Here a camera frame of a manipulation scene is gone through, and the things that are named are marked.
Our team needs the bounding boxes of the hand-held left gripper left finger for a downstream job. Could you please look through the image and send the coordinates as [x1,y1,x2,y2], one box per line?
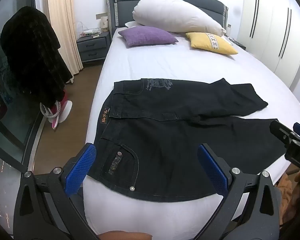
[12,143,100,240]

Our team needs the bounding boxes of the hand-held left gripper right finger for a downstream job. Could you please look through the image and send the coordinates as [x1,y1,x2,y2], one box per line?
[197,143,289,240]

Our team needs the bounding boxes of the black denim pants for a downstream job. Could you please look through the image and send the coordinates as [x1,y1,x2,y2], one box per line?
[87,77,288,203]

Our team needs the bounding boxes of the person's left hand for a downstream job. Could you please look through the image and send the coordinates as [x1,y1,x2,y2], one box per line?
[97,231,153,240]

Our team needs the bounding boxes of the orange-brown cloth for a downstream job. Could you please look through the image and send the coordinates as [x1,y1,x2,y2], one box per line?
[276,171,300,220]

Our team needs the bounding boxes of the dark nightstand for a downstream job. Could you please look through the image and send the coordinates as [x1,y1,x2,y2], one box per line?
[227,37,247,50]

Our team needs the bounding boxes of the white wardrobe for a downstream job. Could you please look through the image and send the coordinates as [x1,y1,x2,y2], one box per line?
[239,0,300,100]

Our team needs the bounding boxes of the yellow cushion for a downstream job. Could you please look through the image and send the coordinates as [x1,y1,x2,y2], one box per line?
[185,32,239,55]

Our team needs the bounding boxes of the bed with white sheet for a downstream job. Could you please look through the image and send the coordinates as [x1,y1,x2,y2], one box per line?
[82,0,300,238]

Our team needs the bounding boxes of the grey nightstand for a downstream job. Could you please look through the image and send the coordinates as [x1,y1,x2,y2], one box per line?
[76,31,112,63]

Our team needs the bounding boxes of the black hanging garment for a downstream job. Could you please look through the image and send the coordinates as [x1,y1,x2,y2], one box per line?
[0,6,74,108]

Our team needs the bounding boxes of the clear acrylic box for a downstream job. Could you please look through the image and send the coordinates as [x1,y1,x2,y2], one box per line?
[76,21,102,37]

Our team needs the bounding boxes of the purple cushion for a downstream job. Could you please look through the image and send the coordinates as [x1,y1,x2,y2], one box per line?
[118,26,179,47]

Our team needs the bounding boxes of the beige curtain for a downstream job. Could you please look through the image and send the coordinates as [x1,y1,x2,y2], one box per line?
[47,0,84,75]

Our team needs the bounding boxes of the large white pillow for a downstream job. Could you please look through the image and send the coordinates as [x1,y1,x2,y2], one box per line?
[132,0,227,37]

